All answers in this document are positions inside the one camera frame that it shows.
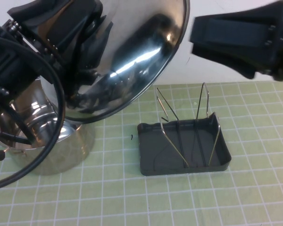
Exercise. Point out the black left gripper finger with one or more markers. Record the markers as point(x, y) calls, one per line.
point(66, 33)
point(49, 8)

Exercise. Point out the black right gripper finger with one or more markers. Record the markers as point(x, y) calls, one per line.
point(238, 29)
point(226, 58)

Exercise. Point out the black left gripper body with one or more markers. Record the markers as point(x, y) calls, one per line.
point(7, 66)

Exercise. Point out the stainless steel pot lid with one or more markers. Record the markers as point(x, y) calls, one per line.
point(143, 58)

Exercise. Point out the stainless steel cooking pot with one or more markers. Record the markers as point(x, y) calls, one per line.
point(70, 150)

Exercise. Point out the green checkered table mat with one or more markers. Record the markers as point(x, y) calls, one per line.
point(226, 200)

